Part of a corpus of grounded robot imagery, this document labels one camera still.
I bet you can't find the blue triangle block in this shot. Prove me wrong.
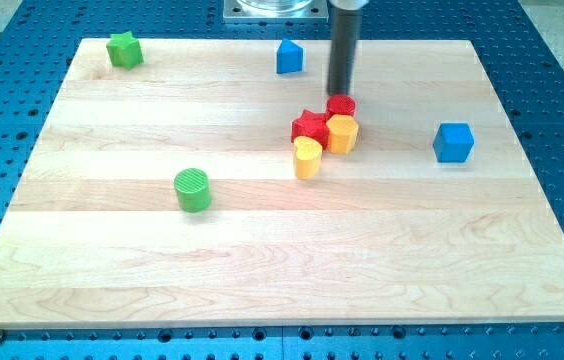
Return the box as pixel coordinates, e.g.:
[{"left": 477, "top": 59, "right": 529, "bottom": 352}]
[{"left": 276, "top": 38, "right": 304, "bottom": 74}]

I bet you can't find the blue cube block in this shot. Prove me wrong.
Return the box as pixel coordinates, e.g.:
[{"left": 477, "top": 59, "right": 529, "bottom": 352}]
[{"left": 433, "top": 123, "right": 474, "bottom": 163}]

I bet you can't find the yellow heart block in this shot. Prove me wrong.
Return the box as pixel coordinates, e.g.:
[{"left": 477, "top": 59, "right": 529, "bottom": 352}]
[{"left": 293, "top": 136, "right": 323, "bottom": 179}]

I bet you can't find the red star block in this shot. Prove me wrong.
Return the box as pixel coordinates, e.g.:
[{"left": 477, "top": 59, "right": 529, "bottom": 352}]
[{"left": 291, "top": 109, "right": 329, "bottom": 148}]

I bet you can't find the yellow hexagon block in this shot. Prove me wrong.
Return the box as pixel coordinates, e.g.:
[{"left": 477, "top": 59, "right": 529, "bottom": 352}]
[{"left": 326, "top": 114, "right": 359, "bottom": 154}]

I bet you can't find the green cylinder block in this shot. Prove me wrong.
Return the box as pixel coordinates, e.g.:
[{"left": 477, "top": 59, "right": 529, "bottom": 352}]
[{"left": 174, "top": 168, "right": 211, "bottom": 213}]

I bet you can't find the red cylinder block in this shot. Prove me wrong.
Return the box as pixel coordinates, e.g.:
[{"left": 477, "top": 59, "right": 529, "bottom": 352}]
[{"left": 326, "top": 94, "right": 356, "bottom": 119}]

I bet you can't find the light wooden board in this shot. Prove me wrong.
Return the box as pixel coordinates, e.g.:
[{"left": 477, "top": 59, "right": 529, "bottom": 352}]
[{"left": 0, "top": 38, "right": 564, "bottom": 329}]

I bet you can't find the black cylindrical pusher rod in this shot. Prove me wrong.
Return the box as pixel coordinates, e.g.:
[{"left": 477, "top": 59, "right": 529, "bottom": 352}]
[{"left": 326, "top": 0, "right": 369, "bottom": 96}]

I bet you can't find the green star block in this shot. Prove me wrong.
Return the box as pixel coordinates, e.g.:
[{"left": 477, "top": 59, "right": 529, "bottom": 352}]
[{"left": 106, "top": 31, "right": 144, "bottom": 70}]

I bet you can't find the blue perforated metal table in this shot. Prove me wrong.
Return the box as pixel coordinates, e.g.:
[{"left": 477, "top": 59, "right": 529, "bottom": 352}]
[{"left": 0, "top": 1, "right": 564, "bottom": 359}]

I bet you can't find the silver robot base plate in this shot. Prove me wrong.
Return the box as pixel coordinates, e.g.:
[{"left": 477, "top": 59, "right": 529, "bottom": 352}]
[{"left": 222, "top": 0, "right": 329, "bottom": 22}]

